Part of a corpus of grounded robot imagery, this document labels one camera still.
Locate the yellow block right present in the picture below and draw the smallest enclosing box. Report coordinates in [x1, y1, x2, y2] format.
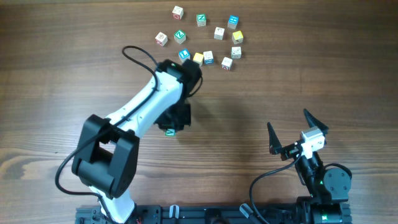
[232, 30, 244, 44]

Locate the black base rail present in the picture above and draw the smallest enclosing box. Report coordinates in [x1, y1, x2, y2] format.
[74, 203, 353, 224]

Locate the white O block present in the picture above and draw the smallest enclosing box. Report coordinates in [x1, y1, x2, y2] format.
[231, 47, 242, 59]

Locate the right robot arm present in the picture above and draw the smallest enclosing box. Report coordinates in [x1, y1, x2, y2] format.
[267, 109, 353, 223]

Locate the yellow block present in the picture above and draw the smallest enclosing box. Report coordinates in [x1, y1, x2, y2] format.
[232, 30, 244, 44]
[193, 52, 204, 66]

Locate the blue top block right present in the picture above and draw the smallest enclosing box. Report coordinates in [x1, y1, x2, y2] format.
[228, 15, 239, 29]

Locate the yellow top block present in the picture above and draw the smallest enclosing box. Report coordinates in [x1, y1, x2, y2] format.
[193, 52, 204, 66]

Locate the white block number two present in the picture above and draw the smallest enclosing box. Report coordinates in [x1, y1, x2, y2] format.
[214, 27, 224, 40]

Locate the red-sided block far back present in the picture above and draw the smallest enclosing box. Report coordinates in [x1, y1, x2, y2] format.
[172, 6, 183, 20]

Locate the blue P block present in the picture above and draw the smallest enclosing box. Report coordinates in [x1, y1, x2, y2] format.
[203, 51, 214, 65]

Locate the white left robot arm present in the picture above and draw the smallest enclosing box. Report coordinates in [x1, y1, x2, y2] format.
[72, 59, 203, 223]

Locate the red A block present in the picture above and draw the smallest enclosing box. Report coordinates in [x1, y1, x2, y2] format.
[221, 57, 233, 70]

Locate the green Z block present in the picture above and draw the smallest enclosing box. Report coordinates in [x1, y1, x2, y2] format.
[174, 30, 187, 44]

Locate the green V block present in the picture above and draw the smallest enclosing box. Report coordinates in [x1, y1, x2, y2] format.
[165, 129, 176, 136]

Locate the white block red side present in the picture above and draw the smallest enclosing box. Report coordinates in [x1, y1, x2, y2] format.
[155, 32, 168, 47]

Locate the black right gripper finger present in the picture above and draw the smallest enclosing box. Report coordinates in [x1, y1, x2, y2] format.
[303, 108, 329, 131]
[267, 122, 282, 149]

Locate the blue L block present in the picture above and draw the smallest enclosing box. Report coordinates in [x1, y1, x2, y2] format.
[178, 49, 191, 63]

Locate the green N block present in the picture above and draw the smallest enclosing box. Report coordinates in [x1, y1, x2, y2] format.
[196, 14, 206, 27]

